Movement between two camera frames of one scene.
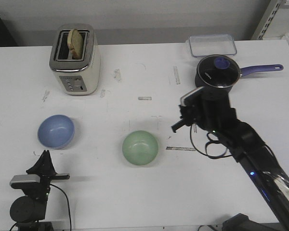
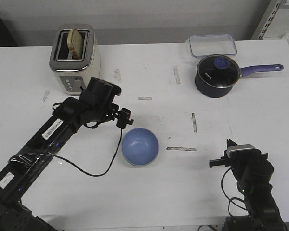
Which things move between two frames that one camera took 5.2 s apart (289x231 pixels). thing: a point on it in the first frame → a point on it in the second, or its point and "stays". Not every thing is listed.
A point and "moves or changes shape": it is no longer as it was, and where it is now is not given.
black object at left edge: x=0 y=34 stays
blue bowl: x=56 y=131 moves or changes shape
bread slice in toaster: x=75 y=42 stays
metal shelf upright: x=268 y=19 stays
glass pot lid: x=218 y=70 stays
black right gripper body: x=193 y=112 → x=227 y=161
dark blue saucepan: x=223 y=71 stays
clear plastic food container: x=204 y=44 stays
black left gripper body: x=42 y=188 → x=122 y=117
